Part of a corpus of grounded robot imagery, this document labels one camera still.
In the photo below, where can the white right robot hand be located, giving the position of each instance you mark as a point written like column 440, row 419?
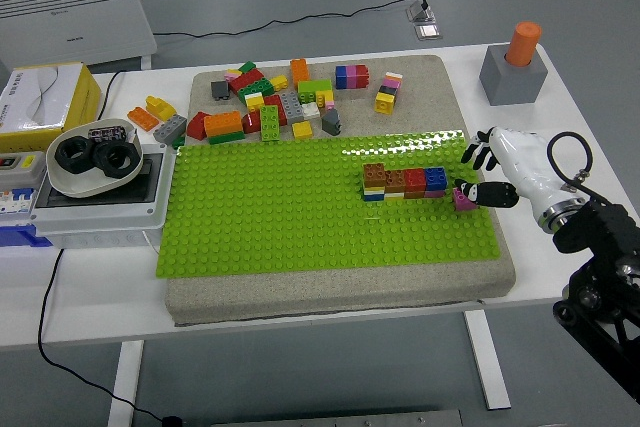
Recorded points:
column 520, row 162

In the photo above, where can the blue toy brick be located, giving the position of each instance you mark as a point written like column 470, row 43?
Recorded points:
column 374, row 197
column 435, row 178
column 341, row 77

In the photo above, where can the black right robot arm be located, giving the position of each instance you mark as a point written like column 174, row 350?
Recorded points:
column 600, row 232

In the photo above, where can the orange flat toy brick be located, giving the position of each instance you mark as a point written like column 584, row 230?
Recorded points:
column 414, row 194

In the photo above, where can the orange-brown toy brick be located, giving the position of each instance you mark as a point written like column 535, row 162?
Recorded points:
column 395, row 181

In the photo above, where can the yellow flat toy brick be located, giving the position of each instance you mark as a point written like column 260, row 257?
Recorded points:
column 394, row 196

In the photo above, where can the black flat toy brick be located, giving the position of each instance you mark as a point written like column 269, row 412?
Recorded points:
column 388, row 91

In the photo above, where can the blue flat toy brick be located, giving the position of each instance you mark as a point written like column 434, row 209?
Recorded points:
column 374, row 197

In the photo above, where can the dark grey sloped brick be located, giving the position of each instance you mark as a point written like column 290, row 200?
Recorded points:
column 331, row 122

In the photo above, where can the lime green toy brick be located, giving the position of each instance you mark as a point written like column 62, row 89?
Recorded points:
column 315, row 87

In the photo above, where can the long grey toy brick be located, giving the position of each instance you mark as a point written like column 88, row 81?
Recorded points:
column 170, row 128
column 292, row 106

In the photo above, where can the green brick baseplate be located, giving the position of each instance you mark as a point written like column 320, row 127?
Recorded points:
column 280, row 207

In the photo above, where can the long lime green brick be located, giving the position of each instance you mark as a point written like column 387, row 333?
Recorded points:
column 270, row 123

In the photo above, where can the yellow and white toy brick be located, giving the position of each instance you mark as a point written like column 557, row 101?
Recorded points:
column 254, row 101

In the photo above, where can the dark green toy brick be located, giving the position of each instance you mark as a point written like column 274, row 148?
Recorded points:
column 256, row 90

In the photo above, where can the large red toy brick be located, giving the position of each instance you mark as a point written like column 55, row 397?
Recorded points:
column 246, row 80

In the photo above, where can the small green toy brick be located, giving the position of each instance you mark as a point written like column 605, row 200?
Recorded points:
column 246, row 67
column 178, row 141

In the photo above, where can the dark green flat brick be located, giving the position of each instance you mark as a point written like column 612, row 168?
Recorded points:
column 226, row 137

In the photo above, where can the long orange toy brick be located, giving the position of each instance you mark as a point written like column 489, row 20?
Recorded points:
column 223, row 123

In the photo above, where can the yellow and pink small brick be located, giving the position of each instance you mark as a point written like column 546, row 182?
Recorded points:
column 232, row 74

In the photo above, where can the dark grey toy brick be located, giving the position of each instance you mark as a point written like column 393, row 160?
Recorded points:
column 220, row 90

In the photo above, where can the red sloped toy brick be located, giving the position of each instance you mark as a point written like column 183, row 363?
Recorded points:
column 196, row 125

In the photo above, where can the grey block holder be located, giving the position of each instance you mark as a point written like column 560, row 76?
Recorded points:
column 510, row 84

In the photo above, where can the orange cylinder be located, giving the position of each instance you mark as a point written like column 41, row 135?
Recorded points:
column 522, row 42

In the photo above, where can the silver floor plate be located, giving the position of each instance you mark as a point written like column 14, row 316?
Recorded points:
column 429, row 31

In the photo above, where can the silver floor socket with plug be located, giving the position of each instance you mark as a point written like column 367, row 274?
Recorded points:
column 421, row 12

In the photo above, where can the white table leg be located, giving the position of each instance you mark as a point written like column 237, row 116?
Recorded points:
column 487, row 359
column 125, row 382

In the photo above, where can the grey-brown foam mat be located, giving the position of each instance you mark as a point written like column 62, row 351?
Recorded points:
column 325, row 297

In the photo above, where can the grey metal plate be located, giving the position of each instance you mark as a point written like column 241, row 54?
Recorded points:
column 335, row 419

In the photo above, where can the large black hex nut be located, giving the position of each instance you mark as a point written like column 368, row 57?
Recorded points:
column 67, row 159
column 127, row 162

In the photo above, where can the small dark electronic part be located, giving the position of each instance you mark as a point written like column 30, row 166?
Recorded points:
column 106, row 133

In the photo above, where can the white bowl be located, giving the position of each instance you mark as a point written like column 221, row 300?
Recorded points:
column 80, row 184

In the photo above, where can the white panel heater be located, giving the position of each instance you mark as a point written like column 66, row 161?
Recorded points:
column 65, row 17

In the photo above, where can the yellow tissue box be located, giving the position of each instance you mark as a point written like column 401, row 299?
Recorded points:
column 40, row 97

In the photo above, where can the blue plastic box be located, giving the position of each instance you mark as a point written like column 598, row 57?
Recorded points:
column 20, row 236

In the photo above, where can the white circuit breaker blue levers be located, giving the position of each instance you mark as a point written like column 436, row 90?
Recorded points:
column 15, row 201

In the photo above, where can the grey electrical enclosure box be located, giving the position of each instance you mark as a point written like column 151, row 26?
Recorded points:
column 100, row 219

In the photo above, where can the grey switch box yellow label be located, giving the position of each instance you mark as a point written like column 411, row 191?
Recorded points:
column 20, row 172

